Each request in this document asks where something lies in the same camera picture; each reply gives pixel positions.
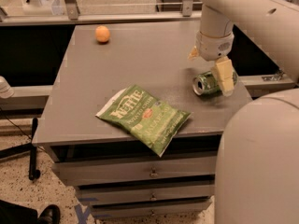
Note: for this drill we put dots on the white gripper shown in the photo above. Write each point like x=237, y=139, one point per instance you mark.
x=213, y=48

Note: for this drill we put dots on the grey drawer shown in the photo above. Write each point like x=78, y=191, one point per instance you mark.
x=157, y=191
x=82, y=173
x=150, y=208

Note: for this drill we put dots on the green soda can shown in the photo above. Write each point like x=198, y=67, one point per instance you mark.
x=206, y=84

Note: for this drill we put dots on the grey drawer cabinet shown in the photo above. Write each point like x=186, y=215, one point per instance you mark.
x=151, y=56

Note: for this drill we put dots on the top grey drawer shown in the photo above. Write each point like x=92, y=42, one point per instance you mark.
x=82, y=173

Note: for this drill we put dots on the black shoe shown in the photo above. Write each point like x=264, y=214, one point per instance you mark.
x=50, y=215

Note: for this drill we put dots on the bottom grey drawer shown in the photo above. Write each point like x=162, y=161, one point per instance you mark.
x=150, y=208

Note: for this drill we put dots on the white cylindrical object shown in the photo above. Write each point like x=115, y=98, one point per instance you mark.
x=5, y=89

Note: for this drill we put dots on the green Kettle chips bag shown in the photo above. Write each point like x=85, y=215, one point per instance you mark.
x=150, y=120

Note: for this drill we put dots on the orange fruit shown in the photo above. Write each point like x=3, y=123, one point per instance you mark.
x=102, y=34

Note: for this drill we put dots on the middle grey drawer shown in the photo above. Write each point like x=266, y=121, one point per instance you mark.
x=157, y=191

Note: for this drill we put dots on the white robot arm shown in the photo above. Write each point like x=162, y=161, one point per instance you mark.
x=257, y=166

